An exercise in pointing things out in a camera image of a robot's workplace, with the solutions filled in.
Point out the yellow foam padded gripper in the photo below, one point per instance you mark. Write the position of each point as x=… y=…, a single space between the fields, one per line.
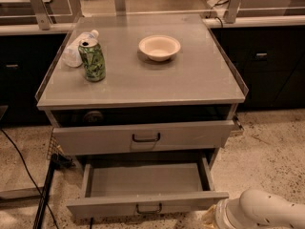
x=221 y=213

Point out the grey drawer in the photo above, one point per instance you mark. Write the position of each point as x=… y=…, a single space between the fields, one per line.
x=144 y=190
x=98 y=140

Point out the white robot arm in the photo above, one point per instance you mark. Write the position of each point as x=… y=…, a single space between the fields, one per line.
x=255 y=209

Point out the grey top drawer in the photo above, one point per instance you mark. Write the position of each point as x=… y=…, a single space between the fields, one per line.
x=98 y=140

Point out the grey drawer cabinet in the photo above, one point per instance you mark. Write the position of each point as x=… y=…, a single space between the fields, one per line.
x=197 y=84

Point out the black pole on floor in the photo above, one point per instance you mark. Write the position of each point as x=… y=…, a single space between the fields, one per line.
x=56 y=163

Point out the white paper bowl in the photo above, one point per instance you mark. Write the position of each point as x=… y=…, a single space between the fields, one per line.
x=159 y=48

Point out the green soda can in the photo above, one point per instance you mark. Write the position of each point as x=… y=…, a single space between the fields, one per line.
x=93 y=59

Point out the clear plastic water bottle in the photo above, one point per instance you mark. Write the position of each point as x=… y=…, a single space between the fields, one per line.
x=70 y=55

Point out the dark background cabinet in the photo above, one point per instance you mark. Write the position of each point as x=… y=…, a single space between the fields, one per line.
x=24 y=61

